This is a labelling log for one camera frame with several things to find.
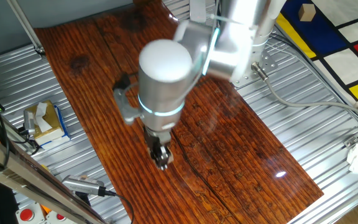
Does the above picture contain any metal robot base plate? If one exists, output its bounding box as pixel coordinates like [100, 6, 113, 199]
[231, 51, 278, 88]

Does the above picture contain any gold and blue tissue box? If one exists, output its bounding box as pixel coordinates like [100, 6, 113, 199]
[23, 99, 71, 151]

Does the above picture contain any black device cable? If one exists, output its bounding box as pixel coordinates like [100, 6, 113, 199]
[11, 127, 42, 156]

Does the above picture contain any wood grain board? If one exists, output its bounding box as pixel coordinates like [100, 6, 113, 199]
[33, 0, 324, 224]

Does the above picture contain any silver depth camera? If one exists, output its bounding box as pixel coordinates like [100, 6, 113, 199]
[61, 174, 107, 197]

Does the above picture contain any grey box red button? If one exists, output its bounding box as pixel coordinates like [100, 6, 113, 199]
[15, 202, 45, 224]
[44, 211, 68, 224]

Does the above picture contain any metal corner bracket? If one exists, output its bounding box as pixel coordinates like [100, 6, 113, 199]
[342, 135, 358, 149]

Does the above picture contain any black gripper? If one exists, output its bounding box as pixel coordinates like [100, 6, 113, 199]
[144, 126, 171, 170]

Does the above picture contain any metal tripod pole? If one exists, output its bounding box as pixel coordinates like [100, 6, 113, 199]
[6, 0, 47, 58]

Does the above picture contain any silver camera device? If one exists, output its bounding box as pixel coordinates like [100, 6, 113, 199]
[22, 109, 37, 136]

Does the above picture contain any metal frame beam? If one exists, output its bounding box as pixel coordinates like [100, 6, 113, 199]
[0, 127, 105, 224]

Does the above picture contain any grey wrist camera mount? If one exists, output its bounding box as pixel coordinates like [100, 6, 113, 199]
[112, 86, 143, 126]

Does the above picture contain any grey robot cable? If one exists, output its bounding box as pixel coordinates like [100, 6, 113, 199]
[250, 62, 358, 124]

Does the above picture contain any colourful checked mat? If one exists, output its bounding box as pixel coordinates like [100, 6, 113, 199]
[275, 0, 358, 103]

